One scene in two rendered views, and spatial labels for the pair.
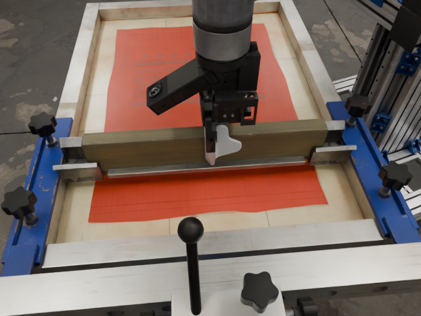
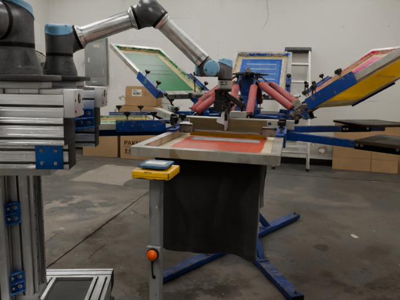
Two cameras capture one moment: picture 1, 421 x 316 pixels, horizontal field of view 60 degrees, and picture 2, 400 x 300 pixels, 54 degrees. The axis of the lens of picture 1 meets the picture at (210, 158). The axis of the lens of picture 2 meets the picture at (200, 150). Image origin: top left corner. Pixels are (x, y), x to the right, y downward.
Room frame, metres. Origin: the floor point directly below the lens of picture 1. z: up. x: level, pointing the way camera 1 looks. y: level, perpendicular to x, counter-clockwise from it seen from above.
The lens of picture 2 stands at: (2.41, 0.50, 1.25)
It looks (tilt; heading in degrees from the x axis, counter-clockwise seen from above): 10 degrees down; 198
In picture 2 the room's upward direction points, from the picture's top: 1 degrees clockwise
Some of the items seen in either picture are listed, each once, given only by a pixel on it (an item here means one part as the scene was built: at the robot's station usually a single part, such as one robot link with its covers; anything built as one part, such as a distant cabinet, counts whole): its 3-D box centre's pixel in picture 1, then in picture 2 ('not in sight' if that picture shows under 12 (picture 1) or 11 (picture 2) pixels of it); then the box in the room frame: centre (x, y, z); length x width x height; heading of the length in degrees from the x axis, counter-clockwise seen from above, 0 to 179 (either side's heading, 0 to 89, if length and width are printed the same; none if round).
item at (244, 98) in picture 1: (225, 84); (222, 100); (0.43, -0.02, 1.15); 0.09 x 0.08 x 0.12; 95
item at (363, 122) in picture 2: not in sight; (324, 127); (-0.80, 0.48, 0.91); 1.34 x 0.40 x 0.08; 125
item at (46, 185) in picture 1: (48, 188); (281, 136); (0.37, 0.28, 0.97); 0.30 x 0.05 x 0.07; 5
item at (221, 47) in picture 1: (221, 33); (224, 84); (0.43, -0.01, 1.23); 0.08 x 0.08 x 0.05
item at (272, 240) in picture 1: (199, 91); (220, 140); (0.63, 0.02, 0.97); 0.79 x 0.58 x 0.04; 5
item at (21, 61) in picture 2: not in sight; (16, 58); (1.36, -0.48, 1.31); 0.15 x 0.15 x 0.10
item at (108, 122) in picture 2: not in sight; (121, 109); (0.10, -0.81, 1.05); 1.08 x 0.61 x 0.23; 125
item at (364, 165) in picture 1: (360, 165); (178, 131); (0.42, -0.27, 0.97); 0.30 x 0.05 x 0.07; 5
